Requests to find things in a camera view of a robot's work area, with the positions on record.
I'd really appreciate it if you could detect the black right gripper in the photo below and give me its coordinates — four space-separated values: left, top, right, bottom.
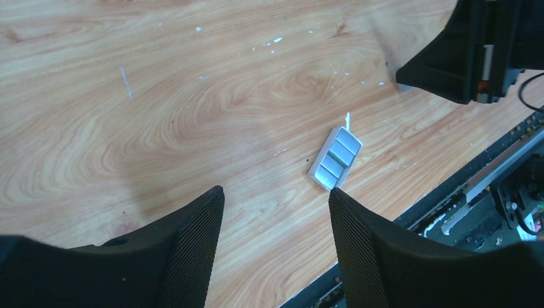
395 1 543 104

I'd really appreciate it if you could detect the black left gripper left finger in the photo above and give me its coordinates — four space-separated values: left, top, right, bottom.
1 186 225 307

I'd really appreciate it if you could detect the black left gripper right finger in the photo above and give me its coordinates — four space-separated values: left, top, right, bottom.
328 188 543 307

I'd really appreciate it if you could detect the white staple tray with staples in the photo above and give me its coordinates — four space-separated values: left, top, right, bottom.
307 126 363 191

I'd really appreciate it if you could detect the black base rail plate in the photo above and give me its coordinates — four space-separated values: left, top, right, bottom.
286 114 543 307

